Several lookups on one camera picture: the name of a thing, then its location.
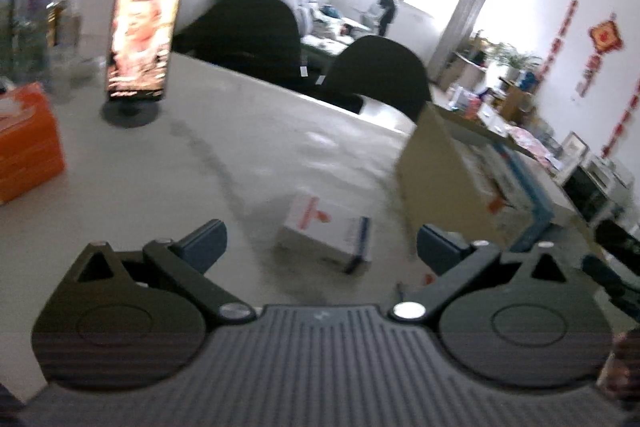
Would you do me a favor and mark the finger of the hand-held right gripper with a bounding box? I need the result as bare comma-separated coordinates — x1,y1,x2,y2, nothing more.
596,219,640,257
582,255,640,308

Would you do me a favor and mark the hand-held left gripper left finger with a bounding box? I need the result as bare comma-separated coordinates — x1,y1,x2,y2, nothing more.
35,219,253,324

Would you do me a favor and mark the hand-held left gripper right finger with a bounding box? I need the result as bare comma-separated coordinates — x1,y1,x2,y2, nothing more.
391,224,608,323

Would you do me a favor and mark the large cardboard box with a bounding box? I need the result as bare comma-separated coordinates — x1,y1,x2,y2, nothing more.
395,101,593,254

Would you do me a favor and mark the white box red logo blue band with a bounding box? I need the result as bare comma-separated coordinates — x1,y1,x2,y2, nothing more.
276,193,374,276

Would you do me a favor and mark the white marble desktop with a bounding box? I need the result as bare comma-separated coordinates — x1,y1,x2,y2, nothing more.
0,52,631,408

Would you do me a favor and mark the person's right hand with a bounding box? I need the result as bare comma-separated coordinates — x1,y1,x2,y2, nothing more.
607,333,640,403

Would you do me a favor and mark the white microwave oven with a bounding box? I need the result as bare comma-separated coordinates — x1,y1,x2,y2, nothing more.
564,157,635,229

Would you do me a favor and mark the floral cloth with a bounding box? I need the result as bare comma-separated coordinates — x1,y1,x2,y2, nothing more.
505,127,567,168

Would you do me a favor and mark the round black phone stand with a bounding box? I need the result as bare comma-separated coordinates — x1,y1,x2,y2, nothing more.
101,99,161,128

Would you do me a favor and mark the dark green chair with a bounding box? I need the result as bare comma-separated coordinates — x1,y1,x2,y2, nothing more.
172,0,307,94
320,35,434,124

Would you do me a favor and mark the wooden cabinet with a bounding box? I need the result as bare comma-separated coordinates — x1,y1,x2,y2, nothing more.
440,37,490,94

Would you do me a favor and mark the orange tissue box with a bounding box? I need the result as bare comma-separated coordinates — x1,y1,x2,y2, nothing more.
0,82,67,206

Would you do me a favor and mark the potted plant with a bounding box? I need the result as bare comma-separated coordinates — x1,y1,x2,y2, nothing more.
487,42,544,81

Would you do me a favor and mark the black smartphone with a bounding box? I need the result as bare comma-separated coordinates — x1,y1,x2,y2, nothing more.
104,0,187,102

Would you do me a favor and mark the grey curtain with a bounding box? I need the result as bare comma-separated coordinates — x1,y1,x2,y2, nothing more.
432,0,502,84

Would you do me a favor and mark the dark hanging jacket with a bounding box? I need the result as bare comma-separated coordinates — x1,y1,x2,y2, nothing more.
375,0,399,36

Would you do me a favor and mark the grey sofa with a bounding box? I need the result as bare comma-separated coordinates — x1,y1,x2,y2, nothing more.
270,0,383,58

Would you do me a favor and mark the small glass jar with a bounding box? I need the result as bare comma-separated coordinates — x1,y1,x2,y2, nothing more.
46,0,82,50

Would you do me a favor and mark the clear plastic bottle vase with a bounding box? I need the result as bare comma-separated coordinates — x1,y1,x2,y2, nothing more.
12,0,59,88

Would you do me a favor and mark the leaning picture frame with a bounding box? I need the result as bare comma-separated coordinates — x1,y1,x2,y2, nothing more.
561,132,592,186

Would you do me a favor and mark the red wall banner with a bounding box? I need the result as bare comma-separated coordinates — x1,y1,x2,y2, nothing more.
540,0,582,78
602,77,640,158

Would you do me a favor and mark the red knot wall ornament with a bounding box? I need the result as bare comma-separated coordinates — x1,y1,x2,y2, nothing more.
575,19,627,98

